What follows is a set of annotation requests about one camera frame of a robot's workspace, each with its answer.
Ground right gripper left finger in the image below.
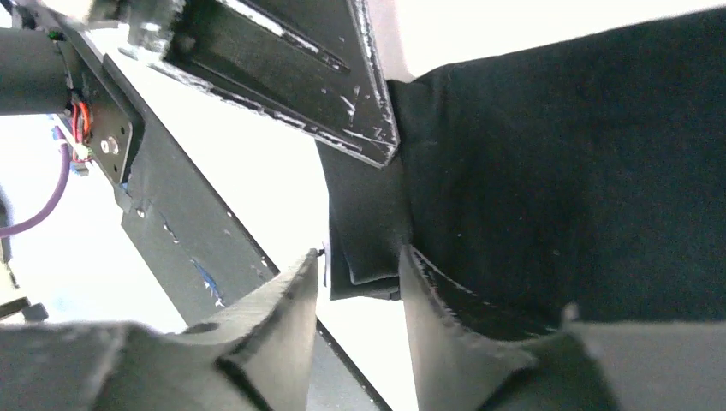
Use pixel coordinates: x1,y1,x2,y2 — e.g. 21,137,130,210
1,250,318,410

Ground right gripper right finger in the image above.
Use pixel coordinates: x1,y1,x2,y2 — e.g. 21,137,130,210
399,247,725,410

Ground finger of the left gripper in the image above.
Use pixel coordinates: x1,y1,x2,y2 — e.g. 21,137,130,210
119,1,399,168

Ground black underwear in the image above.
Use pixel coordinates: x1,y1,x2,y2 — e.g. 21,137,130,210
318,8,725,329

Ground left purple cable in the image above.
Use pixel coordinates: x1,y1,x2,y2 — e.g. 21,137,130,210
0,125,72,240

